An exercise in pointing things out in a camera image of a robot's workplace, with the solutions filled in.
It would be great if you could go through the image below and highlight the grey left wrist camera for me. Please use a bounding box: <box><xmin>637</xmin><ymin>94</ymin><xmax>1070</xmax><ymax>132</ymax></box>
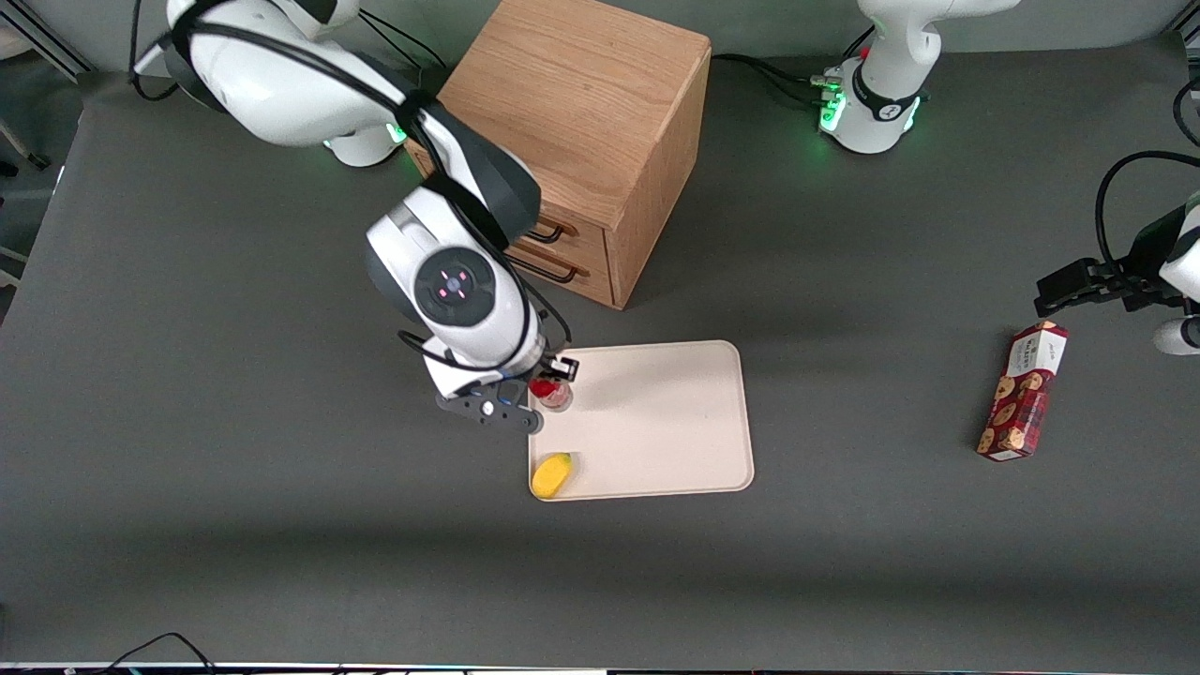
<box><xmin>1152</xmin><ymin>316</ymin><xmax>1200</xmax><ymax>356</ymax></box>

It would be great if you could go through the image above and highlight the wooden drawer cabinet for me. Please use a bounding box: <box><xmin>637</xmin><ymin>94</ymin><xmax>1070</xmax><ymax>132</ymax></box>
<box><xmin>405</xmin><ymin>0</ymin><xmax>713</xmax><ymax>310</ymax></box>

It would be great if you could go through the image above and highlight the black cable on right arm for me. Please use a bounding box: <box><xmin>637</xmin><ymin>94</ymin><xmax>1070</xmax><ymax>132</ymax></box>
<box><xmin>129</xmin><ymin>0</ymin><xmax>575</xmax><ymax>376</ymax></box>

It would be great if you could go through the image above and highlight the black cable on table edge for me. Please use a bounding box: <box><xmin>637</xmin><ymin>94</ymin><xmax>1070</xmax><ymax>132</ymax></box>
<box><xmin>66</xmin><ymin>632</ymin><xmax>218</xmax><ymax>675</ymax></box>

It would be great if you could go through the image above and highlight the black looped cable left wrist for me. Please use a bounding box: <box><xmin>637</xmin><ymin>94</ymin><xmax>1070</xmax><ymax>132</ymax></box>
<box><xmin>1095</xmin><ymin>150</ymin><xmax>1200</xmax><ymax>275</ymax></box>

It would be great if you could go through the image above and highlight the cream plastic tray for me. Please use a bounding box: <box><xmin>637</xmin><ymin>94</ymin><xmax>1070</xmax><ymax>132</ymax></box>
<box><xmin>527</xmin><ymin>339</ymin><xmax>756</xmax><ymax>503</ymax></box>

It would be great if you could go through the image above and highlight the black cable at left arm base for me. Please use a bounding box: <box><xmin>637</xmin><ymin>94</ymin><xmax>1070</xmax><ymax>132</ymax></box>
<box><xmin>711</xmin><ymin>52</ymin><xmax>845</xmax><ymax>109</ymax></box>

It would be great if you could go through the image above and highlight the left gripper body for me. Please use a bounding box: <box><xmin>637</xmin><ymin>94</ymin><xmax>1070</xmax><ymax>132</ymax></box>
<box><xmin>1128</xmin><ymin>192</ymin><xmax>1200</xmax><ymax>303</ymax></box>

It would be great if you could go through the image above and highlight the black curved cable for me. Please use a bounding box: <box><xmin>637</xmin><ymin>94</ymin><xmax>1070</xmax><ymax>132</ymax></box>
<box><xmin>1172</xmin><ymin>79</ymin><xmax>1200</xmax><ymax>148</ymax></box>

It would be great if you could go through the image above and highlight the yellow lemon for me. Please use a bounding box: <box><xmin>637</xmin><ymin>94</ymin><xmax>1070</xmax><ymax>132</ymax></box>
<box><xmin>531</xmin><ymin>452</ymin><xmax>575</xmax><ymax>498</ymax></box>

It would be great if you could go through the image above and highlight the red tartan cookie box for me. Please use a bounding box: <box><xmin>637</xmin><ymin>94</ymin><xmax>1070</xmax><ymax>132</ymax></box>
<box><xmin>975</xmin><ymin>320</ymin><xmax>1071</xmax><ymax>462</ymax></box>

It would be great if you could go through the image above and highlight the aluminium frame profile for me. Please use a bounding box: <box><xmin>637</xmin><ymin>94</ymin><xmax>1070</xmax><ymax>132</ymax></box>
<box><xmin>0</xmin><ymin>0</ymin><xmax>97</xmax><ymax>85</ymax></box>

